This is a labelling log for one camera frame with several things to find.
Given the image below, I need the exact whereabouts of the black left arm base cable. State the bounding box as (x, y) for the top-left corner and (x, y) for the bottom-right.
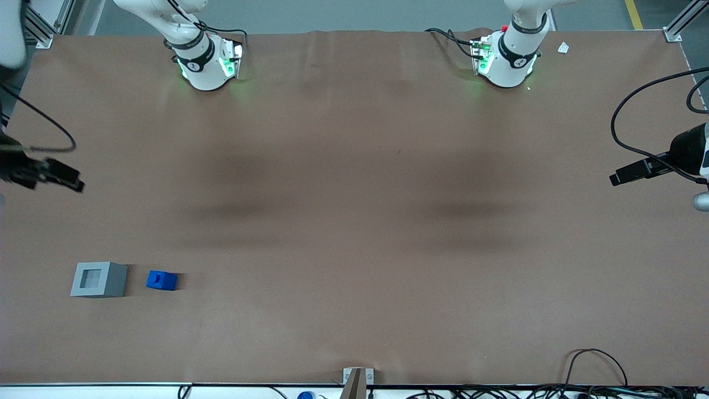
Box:
(424, 27), (481, 59)

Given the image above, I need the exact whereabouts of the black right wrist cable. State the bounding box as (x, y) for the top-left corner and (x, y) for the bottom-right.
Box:
(0, 82), (77, 154)

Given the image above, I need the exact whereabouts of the brown table cover sheet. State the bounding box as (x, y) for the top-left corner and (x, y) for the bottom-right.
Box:
(0, 28), (709, 386)

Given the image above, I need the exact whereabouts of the metal bracket with brown post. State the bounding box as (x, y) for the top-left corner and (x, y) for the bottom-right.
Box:
(338, 367), (375, 399)

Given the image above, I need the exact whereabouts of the blue plastic block part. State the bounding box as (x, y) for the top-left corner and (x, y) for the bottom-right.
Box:
(146, 270), (179, 291)

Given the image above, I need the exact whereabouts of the black cable bundle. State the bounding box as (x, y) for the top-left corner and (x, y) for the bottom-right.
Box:
(403, 385), (709, 399)

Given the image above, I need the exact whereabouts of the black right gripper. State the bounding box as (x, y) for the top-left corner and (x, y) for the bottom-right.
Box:
(0, 133), (85, 193)

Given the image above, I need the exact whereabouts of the black looped cable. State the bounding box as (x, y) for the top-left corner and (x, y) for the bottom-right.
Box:
(563, 348), (630, 388)

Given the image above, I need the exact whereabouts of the black right arm base cable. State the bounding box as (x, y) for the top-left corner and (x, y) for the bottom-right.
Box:
(164, 0), (249, 57)

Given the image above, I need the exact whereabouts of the aluminium frame corner post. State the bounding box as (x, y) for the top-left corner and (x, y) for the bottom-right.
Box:
(21, 0), (77, 50)
(663, 0), (709, 43)

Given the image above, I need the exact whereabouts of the black arm base cable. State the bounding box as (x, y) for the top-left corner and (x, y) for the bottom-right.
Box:
(164, 0), (249, 57)
(424, 27), (481, 59)

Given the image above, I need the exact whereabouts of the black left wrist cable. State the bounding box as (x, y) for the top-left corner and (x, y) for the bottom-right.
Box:
(610, 66), (709, 185)

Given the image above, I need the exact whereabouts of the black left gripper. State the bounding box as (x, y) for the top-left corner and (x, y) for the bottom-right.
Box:
(609, 123), (707, 187)

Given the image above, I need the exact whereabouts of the gray square base block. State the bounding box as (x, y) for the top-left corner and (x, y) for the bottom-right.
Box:
(70, 262), (129, 299)

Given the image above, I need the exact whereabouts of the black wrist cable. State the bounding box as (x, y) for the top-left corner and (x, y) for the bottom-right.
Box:
(0, 82), (77, 154)
(610, 66), (709, 185)

